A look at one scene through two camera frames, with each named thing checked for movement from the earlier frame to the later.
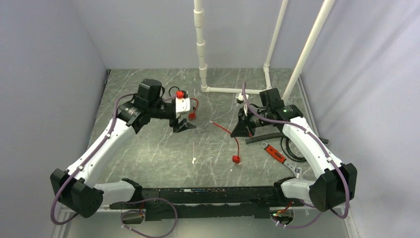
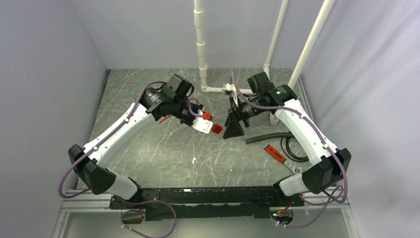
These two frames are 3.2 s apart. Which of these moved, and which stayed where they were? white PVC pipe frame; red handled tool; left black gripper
Moved: left black gripper
Stayed: red handled tool; white PVC pipe frame
